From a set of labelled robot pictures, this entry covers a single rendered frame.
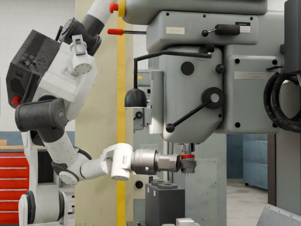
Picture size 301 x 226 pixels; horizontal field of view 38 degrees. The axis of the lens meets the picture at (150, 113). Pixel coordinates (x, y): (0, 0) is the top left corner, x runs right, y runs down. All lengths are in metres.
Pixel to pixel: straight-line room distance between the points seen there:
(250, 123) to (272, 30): 0.32
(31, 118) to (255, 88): 0.76
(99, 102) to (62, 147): 1.58
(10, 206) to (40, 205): 4.11
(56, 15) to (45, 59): 9.08
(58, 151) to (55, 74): 0.28
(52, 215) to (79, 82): 0.63
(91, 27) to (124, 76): 1.41
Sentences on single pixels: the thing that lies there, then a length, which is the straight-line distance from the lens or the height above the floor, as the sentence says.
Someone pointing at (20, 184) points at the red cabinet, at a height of 0.59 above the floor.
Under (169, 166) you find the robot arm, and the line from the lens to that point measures 1.45.
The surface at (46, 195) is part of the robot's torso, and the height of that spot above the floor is 1.07.
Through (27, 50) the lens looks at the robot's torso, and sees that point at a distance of 1.68.
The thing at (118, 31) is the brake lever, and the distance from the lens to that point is 1.57.
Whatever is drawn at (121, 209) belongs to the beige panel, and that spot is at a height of 0.75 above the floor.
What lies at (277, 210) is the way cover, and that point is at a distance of 1.72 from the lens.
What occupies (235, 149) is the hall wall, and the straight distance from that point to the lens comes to 11.30.
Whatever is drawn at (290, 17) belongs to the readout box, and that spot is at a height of 1.67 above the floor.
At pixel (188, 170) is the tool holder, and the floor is 1.22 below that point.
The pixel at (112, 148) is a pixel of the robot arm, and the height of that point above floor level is 1.29.
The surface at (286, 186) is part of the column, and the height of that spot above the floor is 1.15.
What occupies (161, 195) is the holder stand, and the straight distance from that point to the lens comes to 1.90.
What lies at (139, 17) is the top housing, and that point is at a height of 1.73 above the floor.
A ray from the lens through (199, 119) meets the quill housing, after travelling 1.41.
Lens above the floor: 1.37
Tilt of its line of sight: 1 degrees up
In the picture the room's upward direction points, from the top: straight up
